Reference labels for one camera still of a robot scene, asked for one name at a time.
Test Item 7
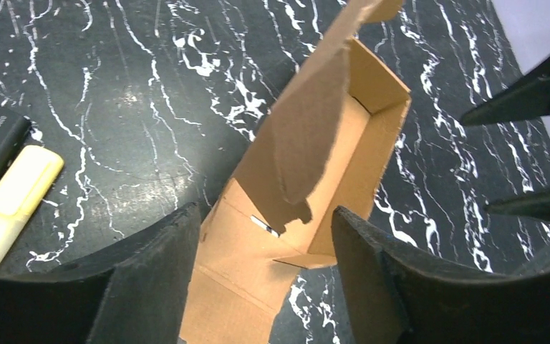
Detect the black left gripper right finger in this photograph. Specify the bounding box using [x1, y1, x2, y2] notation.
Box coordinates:
[332, 206, 550, 343]

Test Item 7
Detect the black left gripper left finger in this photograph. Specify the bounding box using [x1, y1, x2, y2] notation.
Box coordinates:
[0, 202, 201, 343]

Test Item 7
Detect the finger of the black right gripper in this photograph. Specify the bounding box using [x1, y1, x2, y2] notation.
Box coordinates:
[484, 187, 550, 223]
[460, 56, 550, 126]

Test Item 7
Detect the brown cardboard paper box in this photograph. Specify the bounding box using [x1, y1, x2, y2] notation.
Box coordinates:
[180, 1, 411, 343]

